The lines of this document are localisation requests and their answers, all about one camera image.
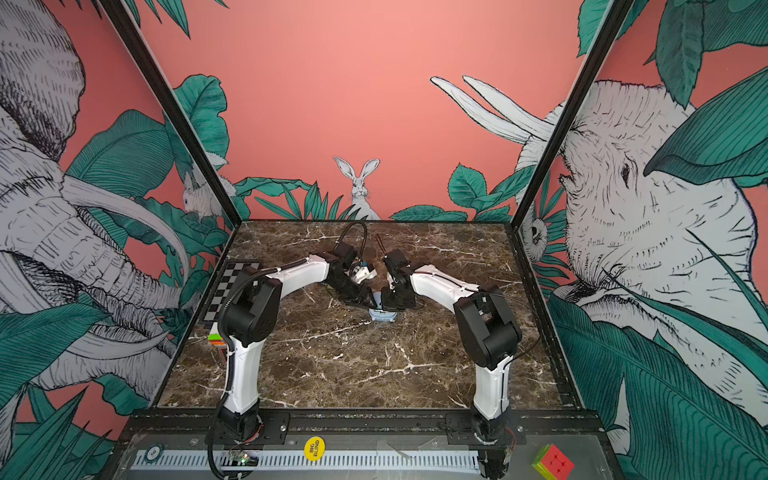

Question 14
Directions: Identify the light blue small alarm clock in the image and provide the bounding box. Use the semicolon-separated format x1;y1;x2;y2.
369;291;397;323

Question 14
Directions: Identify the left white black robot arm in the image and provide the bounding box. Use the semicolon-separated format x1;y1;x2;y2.
216;253;376;437

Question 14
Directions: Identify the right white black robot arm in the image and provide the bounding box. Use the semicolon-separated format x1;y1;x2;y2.
381;250;522;438

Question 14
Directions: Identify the black white checkerboard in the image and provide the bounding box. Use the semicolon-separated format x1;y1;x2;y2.
200;259;259;327

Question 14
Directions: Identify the colourful rubik cube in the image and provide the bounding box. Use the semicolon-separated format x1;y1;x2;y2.
532;444;574;480
208;323;227;349

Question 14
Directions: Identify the yellow round sticker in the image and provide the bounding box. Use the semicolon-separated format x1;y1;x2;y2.
303;436;326;462

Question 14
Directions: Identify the small green circuit board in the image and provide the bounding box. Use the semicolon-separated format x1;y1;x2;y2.
224;451;259;468

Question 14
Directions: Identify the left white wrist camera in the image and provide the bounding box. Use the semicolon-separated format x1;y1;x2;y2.
350;265;377;284

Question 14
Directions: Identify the black mounting rail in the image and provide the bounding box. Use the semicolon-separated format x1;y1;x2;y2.
119;408;608;446

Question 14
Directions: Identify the white slotted cable duct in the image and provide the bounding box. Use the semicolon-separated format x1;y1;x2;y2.
130;450;480;474

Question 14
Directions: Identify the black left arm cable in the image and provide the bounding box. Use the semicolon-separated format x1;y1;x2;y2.
206;407;253;480

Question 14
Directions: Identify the left black frame post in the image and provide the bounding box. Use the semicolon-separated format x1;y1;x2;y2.
99;0;242;229

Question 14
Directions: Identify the black frame post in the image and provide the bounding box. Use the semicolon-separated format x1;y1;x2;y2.
99;0;242;229
511;0;633;231

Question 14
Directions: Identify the right black frame post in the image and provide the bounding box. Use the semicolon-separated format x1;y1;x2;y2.
511;0;633;231

